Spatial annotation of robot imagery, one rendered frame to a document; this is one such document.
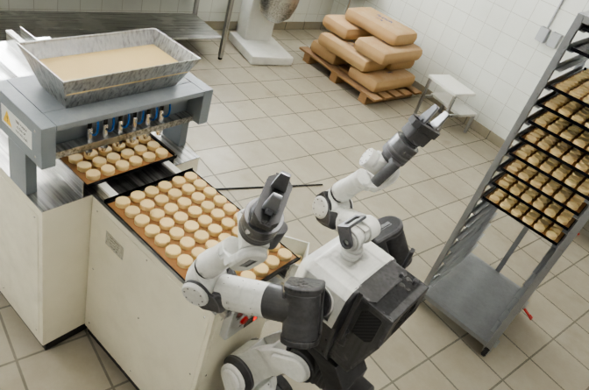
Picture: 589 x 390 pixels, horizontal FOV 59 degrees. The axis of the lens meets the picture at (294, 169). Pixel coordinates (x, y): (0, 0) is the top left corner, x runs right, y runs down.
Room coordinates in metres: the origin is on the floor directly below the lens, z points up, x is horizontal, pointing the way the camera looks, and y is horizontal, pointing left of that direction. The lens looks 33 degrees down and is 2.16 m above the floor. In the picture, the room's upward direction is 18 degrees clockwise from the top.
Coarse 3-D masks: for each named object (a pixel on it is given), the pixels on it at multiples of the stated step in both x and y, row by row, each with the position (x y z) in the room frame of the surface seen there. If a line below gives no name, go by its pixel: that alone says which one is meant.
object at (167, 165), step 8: (8, 32) 2.36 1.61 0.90; (8, 40) 2.36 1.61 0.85; (16, 40) 2.32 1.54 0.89; (24, 40) 2.32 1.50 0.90; (16, 48) 2.32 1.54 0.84; (168, 160) 1.73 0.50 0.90; (160, 168) 1.71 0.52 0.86; (168, 168) 1.68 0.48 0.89; (176, 168) 1.69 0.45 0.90; (288, 272) 1.36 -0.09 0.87
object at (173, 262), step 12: (144, 192) 1.49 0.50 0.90; (216, 192) 1.62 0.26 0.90; (108, 204) 1.37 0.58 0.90; (132, 204) 1.40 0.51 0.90; (192, 204) 1.51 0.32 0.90; (168, 216) 1.40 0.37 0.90; (228, 216) 1.50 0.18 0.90; (132, 228) 1.29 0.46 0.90; (144, 228) 1.31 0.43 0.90; (204, 228) 1.40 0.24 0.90; (180, 240) 1.31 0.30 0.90; (216, 240) 1.36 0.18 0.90; (276, 252) 1.40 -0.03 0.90
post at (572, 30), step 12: (576, 24) 2.30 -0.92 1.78; (564, 36) 2.31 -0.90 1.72; (564, 48) 2.29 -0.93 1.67; (552, 60) 2.30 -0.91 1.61; (552, 72) 2.30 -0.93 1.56; (540, 84) 2.30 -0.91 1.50; (528, 108) 2.30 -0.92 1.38; (516, 120) 2.31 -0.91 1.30; (516, 132) 2.29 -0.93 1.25; (504, 144) 2.30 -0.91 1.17; (504, 156) 2.31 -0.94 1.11; (492, 168) 2.30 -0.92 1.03; (480, 192) 2.30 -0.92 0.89; (468, 204) 2.31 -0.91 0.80; (468, 216) 2.30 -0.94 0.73; (456, 228) 2.30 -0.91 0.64; (444, 252) 2.30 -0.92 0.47; (432, 276) 2.29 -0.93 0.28
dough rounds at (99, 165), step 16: (112, 144) 1.69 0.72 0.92; (128, 144) 1.73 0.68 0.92; (144, 144) 1.78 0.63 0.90; (64, 160) 1.52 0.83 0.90; (80, 160) 1.53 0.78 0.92; (96, 160) 1.56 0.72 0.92; (112, 160) 1.59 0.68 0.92; (128, 160) 1.64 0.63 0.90; (144, 160) 1.67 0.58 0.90; (80, 176) 1.46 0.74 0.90; (96, 176) 1.47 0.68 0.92
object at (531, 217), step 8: (496, 192) 2.37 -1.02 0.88; (504, 192) 2.39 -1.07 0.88; (496, 200) 2.29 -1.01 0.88; (504, 200) 2.35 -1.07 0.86; (512, 200) 2.34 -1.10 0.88; (504, 208) 2.26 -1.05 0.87; (512, 208) 2.30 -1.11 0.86; (520, 208) 2.29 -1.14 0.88; (528, 208) 2.32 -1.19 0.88; (520, 216) 2.24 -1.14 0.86; (528, 216) 2.23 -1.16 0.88; (536, 216) 2.25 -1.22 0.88; (536, 224) 2.18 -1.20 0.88; (544, 224) 2.20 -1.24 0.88; (552, 224) 2.26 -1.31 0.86; (544, 232) 2.17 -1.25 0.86; (552, 232) 2.16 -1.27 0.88; (560, 232) 2.18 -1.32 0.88
